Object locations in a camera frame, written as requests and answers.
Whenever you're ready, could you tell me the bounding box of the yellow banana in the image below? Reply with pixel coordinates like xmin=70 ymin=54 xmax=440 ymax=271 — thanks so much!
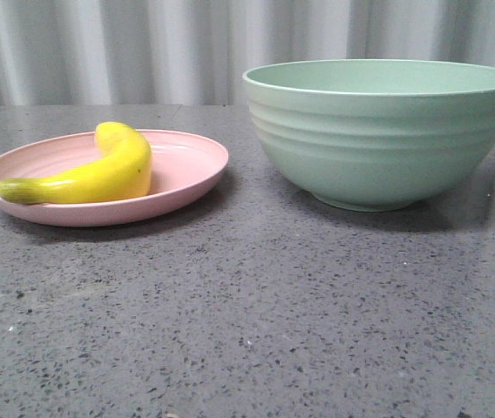
xmin=0 ymin=121 xmax=153 ymax=205

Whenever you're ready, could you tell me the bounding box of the pink plate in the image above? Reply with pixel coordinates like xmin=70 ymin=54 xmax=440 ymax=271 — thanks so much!
xmin=0 ymin=129 xmax=229 ymax=227

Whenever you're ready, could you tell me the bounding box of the green bowl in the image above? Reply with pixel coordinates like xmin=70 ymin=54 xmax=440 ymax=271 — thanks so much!
xmin=243 ymin=59 xmax=495 ymax=212

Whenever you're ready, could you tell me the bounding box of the white pleated curtain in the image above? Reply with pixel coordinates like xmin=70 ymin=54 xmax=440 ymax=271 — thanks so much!
xmin=0 ymin=1 xmax=495 ymax=105

